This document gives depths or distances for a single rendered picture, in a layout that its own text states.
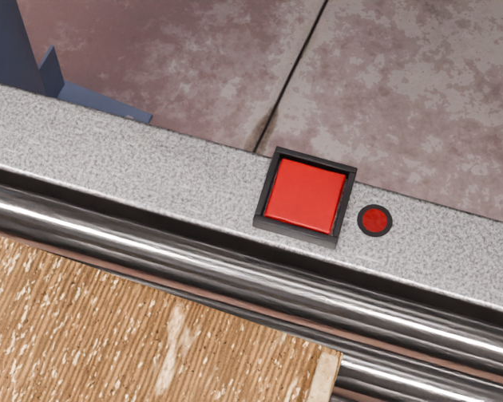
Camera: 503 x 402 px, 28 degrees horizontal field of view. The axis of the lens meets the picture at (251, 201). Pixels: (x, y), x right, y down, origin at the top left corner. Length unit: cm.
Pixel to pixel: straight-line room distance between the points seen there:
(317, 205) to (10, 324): 28
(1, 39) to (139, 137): 61
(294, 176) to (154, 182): 13
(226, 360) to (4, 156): 28
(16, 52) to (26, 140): 63
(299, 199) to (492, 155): 115
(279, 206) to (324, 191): 4
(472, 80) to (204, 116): 54
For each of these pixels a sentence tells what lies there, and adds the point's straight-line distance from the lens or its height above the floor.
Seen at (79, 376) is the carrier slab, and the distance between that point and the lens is 83.
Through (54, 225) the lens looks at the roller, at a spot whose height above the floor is 92.
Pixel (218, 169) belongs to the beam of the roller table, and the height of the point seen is 92.
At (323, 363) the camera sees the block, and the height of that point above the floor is 96.
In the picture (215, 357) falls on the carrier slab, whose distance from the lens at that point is 83.
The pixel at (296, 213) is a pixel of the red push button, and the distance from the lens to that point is 88.
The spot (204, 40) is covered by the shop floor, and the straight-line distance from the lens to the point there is 207.
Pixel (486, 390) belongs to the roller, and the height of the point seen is 92.
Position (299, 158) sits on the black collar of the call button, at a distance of 90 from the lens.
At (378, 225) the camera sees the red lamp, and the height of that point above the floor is 92.
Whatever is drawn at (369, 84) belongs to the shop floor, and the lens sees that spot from 203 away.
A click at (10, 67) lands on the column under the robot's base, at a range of 157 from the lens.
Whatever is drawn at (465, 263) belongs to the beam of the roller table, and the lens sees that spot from 90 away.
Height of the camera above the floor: 173
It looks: 66 degrees down
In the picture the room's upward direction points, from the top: 4 degrees clockwise
